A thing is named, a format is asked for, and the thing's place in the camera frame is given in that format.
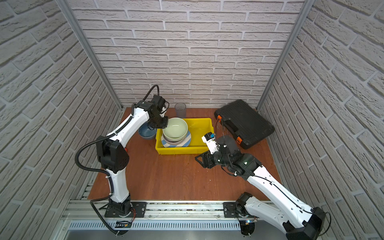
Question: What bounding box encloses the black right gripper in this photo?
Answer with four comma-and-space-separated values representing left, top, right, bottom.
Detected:
196, 149, 233, 170

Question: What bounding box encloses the dark blue ceramic bowl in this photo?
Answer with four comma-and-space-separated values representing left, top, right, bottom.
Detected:
138, 122, 157, 140

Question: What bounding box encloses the light green ceramic bowl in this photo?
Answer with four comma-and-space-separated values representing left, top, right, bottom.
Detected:
163, 118, 189, 139

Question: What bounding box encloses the lavender ceramic bowl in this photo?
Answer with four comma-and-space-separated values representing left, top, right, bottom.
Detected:
162, 131, 190, 143

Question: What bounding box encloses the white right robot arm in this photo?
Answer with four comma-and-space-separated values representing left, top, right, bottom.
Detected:
195, 151, 328, 240

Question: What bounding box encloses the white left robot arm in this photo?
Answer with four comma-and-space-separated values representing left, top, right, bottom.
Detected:
75, 85, 169, 236

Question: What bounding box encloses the yellow plastic bin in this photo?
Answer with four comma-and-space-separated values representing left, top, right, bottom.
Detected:
155, 118, 214, 155

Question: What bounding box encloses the grey translucent plastic cup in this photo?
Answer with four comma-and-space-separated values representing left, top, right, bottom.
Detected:
175, 103, 187, 119

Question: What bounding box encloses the black plastic tool case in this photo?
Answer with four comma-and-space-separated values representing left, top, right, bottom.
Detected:
214, 100, 275, 149

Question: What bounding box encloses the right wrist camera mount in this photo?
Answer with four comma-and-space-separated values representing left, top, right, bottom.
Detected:
201, 131, 242, 155

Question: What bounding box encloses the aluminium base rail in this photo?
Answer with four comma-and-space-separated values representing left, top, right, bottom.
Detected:
61, 200, 261, 232

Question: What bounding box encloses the aluminium frame post left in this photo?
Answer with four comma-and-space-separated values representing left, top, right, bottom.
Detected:
56, 0, 124, 111

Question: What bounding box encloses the aluminium frame post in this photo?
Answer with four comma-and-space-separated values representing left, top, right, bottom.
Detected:
56, 0, 124, 111
256, 0, 316, 111

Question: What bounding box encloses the aluminium frame post right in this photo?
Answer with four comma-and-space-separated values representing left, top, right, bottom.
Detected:
256, 0, 316, 111

